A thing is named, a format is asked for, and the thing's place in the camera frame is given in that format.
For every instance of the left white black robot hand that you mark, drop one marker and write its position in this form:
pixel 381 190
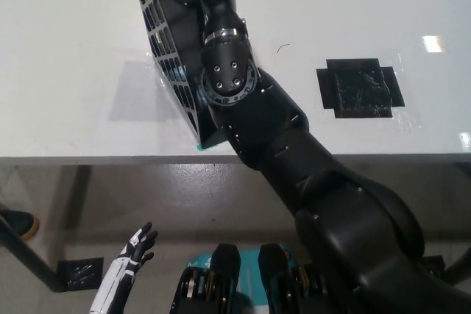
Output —
pixel 117 273

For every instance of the black teal robot body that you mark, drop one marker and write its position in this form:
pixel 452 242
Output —
pixel 224 277

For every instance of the black mesh file shelf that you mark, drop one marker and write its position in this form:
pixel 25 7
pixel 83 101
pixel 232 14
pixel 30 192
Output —
pixel 209 139

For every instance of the black floor tape patch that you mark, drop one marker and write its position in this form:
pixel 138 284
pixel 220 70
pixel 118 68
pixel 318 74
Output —
pixel 79 273
pixel 434 264

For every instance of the dark metal table leg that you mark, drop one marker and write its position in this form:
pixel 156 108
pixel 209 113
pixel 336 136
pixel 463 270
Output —
pixel 460 266
pixel 33 255

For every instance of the dark shoe with tan sole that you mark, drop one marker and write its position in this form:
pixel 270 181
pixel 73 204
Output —
pixel 18 222

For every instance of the teal tape piece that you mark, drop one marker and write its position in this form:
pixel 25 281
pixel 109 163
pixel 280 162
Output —
pixel 199 147

